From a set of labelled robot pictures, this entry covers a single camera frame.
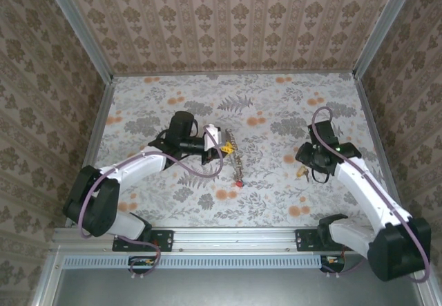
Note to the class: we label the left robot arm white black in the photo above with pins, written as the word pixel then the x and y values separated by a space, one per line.
pixel 138 168

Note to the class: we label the key with red tag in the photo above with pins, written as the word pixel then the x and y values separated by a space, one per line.
pixel 239 183

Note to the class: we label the floral patterned table cover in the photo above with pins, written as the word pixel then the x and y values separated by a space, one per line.
pixel 221 199

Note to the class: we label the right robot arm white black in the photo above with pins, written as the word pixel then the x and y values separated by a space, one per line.
pixel 359 188

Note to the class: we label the aluminium front frame rail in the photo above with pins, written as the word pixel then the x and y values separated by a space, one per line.
pixel 235 238

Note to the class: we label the key with gold tag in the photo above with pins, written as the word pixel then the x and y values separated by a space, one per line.
pixel 303 172

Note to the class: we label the large metal keyring with keys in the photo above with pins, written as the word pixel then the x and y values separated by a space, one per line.
pixel 238 168

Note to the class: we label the aluminium corner post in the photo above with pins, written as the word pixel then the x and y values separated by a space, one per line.
pixel 383 29
pixel 79 33

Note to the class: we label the grey metal sheet panel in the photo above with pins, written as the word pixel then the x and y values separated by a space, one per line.
pixel 221 288

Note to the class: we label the aluminium side rail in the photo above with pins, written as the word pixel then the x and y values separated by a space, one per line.
pixel 100 119
pixel 380 140

